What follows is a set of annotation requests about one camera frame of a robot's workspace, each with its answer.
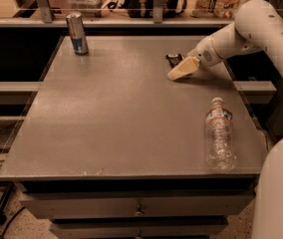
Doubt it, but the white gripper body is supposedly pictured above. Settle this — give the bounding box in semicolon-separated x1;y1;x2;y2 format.
187;35;222;67

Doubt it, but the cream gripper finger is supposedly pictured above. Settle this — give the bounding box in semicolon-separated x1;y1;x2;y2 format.
167;57;199;81

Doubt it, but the black rxbar chocolate bar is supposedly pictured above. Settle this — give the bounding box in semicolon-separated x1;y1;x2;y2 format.
165;54;184;68

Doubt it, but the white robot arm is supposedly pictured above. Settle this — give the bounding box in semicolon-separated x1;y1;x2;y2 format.
167;0;283;239

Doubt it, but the red bull can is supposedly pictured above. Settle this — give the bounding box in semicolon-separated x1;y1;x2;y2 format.
66;12;89;55

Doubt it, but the black bag on shelf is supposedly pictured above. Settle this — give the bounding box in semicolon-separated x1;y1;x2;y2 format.
122;0;187;18

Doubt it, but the clear plastic water bottle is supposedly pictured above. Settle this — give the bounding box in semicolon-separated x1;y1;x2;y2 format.
205;97;236;173

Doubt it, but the grey drawer cabinet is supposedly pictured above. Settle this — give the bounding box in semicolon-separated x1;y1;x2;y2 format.
0;36;267;239

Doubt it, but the upper drawer knob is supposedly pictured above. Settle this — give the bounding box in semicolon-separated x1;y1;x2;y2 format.
135;205;144;217

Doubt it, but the grey metal shelf rail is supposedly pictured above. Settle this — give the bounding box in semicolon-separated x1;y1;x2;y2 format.
0;0;233;29

